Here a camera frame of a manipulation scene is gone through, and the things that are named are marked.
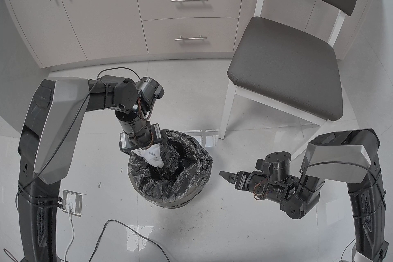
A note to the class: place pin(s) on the clear printed wrapper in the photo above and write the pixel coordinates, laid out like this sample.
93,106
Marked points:
150,156

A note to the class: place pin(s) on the black plastic bag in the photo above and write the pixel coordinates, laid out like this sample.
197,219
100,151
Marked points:
184,190

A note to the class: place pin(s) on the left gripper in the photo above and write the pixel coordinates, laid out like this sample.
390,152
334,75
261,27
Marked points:
136,138

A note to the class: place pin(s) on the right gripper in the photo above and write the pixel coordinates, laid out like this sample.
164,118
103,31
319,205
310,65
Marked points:
248,182

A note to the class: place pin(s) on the dark grey white-legged chair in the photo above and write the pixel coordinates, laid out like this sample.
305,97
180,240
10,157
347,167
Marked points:
285,70

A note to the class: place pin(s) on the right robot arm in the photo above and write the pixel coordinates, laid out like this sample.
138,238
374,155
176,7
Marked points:
337,150

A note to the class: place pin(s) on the beige cabinet with drawers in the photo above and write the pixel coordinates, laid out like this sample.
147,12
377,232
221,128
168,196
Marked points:
101,24

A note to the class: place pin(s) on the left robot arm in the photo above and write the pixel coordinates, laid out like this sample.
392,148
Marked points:
52,119

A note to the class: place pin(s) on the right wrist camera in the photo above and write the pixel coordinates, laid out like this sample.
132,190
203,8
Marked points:
261,164

